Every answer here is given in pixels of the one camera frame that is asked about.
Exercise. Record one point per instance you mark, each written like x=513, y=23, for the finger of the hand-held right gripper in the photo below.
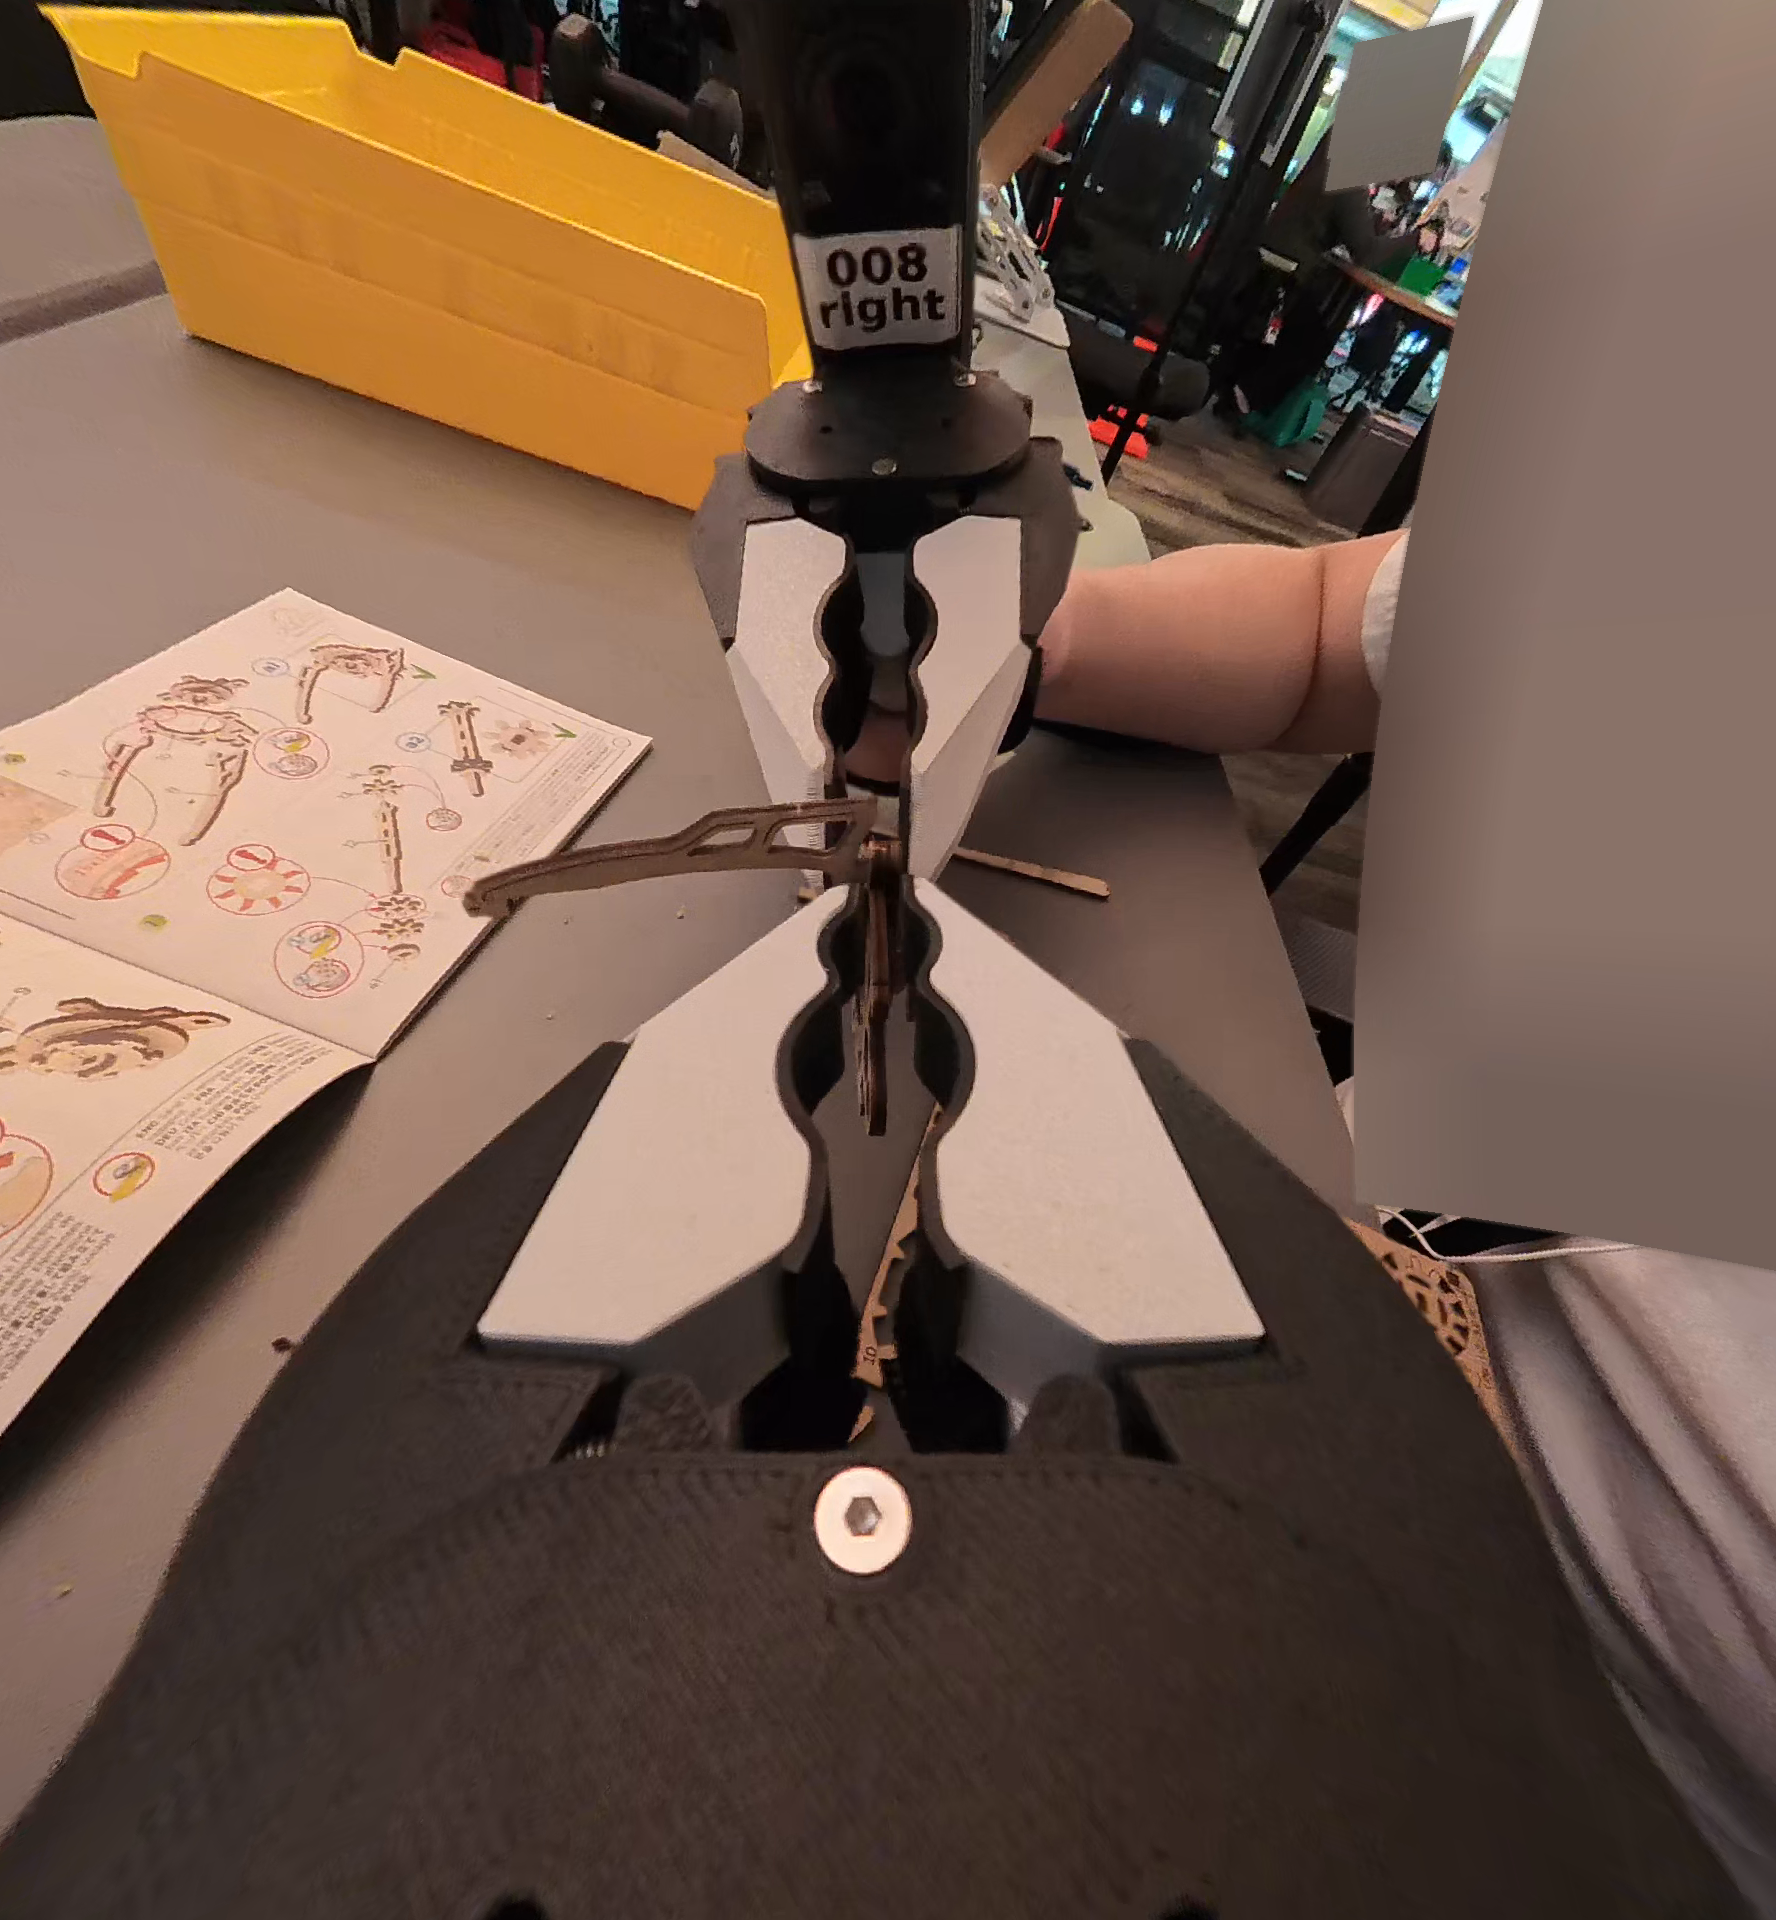
x=783, y=661
x=987, y=661

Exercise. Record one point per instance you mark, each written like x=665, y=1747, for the illustrated instruction booklet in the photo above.
x=229, y=930

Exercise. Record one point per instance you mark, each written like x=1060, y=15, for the yellow plastic bin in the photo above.
x=453, y=254

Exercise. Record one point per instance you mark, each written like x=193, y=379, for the person's right hand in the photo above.
x=883, y=743

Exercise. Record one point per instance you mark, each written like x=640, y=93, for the person's right forearm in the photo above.
x=1218, y=645

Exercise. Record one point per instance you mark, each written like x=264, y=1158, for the curved wooden arm part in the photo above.
x=588, y=867

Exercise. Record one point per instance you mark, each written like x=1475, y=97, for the dark toothed wooden part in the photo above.
x=872, y=1051

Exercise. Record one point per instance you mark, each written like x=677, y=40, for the black dumbbell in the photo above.
x=632, y=90

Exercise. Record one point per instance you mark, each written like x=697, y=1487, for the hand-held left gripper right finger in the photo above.
x=1083, y=1170

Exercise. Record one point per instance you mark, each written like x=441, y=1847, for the thin wooden stick part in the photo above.
x=1046, y=873

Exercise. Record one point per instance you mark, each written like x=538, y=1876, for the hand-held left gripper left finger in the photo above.
x=678, y=1170

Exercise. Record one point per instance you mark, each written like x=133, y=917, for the wooden background table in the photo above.
x=1391, y=285

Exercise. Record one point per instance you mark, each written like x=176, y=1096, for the person's grey clothing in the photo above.
x=1698, y=1500

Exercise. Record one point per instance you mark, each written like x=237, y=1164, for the tan cardboard panel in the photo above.
x=1053, y=90

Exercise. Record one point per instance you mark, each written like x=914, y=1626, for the plywood model parts sheet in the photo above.
x=1436, y=1304

